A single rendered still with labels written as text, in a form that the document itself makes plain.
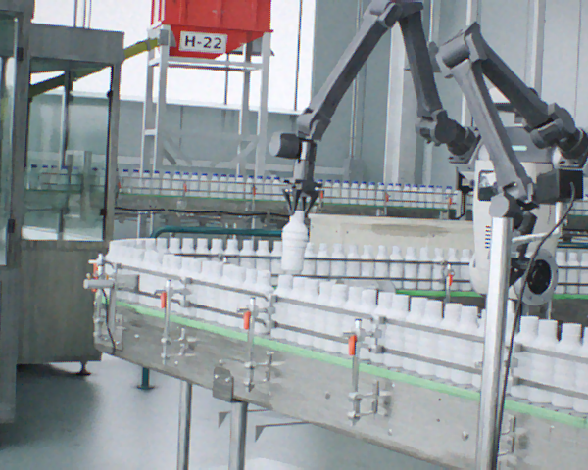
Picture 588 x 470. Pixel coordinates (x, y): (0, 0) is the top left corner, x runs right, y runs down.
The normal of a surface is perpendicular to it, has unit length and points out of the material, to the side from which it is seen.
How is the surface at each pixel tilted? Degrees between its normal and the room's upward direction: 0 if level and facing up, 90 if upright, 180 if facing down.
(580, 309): 90
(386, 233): 90
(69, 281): 90
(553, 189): 90
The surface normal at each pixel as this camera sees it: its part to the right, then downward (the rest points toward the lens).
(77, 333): 0.56, 0.07
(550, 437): -0.83, -0.02
